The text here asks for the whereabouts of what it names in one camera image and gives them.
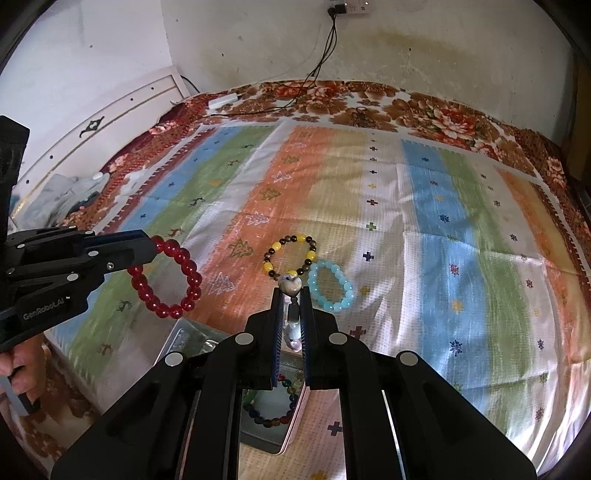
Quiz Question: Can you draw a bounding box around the floral brown bedsheet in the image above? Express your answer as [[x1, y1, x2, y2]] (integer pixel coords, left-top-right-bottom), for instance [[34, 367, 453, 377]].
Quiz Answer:
[[0, 79, 591, 480]]

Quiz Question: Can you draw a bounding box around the small dark keyring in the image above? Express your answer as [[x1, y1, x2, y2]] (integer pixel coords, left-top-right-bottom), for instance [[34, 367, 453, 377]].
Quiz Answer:
[[350, 107, 376, 129]]

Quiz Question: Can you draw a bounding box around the black charging cable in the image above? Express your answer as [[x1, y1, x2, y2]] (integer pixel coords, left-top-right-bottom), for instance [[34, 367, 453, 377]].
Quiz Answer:
[[222, 7, 340, 114], [210, 7, 338, 116]]

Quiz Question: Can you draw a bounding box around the white headboard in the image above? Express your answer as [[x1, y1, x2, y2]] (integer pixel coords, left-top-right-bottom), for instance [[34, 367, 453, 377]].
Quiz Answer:
[[9, 65, 191, 217]]

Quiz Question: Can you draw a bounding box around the white charger block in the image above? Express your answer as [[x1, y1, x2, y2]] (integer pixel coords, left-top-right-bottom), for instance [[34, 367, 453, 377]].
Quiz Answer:
[[208, 93, 243, 110]]

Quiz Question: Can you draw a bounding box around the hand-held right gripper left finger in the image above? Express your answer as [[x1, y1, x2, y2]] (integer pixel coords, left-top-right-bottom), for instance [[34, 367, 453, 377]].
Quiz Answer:
[[51, 291, 284, 480]]

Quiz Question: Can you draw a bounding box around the silver tin box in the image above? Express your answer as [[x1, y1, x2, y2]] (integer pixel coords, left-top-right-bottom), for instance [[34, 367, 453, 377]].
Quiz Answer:
[[157, 318, 309, 457]]

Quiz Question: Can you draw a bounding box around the striped colourful blanket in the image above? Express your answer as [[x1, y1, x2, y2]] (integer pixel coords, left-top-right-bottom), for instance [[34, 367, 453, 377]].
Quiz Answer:
[[46, 121, 591, 480]]

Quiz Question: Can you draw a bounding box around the red bead bracelet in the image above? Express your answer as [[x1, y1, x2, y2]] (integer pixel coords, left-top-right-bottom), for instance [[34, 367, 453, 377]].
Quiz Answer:
[[128, 235, 204, 320]]

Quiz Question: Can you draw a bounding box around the light blue bead bracelet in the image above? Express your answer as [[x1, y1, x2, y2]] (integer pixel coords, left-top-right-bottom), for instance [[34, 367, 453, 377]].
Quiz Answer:
[[307, 259, 356, 313]]

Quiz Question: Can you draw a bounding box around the yellow brown bead bracelet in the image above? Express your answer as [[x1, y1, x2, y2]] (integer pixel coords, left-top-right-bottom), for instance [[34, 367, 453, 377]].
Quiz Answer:
[[263, 234, 318, 283]]

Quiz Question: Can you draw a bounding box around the white power strip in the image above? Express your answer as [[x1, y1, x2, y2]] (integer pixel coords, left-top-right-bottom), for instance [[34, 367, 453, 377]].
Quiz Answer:
[[325, 0, 371, 16]]

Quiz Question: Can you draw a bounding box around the grey crumpled clothing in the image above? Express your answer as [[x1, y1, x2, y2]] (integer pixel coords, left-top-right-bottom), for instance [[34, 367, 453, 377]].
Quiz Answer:
[[13, 173, 112, 228]]

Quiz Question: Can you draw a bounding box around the multicoloured bead bracelet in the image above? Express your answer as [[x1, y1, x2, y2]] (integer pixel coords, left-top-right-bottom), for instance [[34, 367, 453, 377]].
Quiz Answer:
[[242, 368, 306, 428]]

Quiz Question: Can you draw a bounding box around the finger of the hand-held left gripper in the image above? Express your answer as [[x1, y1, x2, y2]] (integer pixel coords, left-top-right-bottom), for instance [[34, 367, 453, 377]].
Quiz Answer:
[[9, 251, 158, 302], [7, 226, 160, 269]]

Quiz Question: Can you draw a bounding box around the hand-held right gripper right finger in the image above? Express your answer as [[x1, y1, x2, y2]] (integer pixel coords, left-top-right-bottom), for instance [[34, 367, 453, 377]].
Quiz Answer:
[[300, 291, 539, 480]]

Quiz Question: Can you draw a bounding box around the pale bead bracelet with heart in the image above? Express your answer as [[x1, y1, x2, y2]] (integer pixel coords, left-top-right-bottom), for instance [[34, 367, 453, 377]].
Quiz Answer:
[[278, 272, 306, 352]]

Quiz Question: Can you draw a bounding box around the person's left hand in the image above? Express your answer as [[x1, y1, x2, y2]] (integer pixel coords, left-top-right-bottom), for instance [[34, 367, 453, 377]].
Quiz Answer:
[[0, 335, 48, 412]]

